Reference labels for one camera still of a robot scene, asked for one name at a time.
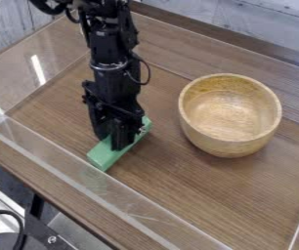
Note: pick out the light brown wooden bowl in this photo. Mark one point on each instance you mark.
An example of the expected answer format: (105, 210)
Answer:
(230, 114)

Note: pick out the clear acrylic barrier wall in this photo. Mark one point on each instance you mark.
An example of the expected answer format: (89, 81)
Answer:
(169, 197)

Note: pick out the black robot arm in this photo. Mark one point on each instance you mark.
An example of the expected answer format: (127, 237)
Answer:
(109, 28)

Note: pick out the grey metal base plate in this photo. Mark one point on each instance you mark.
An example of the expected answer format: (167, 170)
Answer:
(42, 237)

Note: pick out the black table leg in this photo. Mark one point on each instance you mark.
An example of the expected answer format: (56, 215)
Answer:
(36, 206)

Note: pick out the green rectangular block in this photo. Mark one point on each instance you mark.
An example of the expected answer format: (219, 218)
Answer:
(103, 157)

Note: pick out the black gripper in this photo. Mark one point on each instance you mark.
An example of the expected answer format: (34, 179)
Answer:
(111, 96)

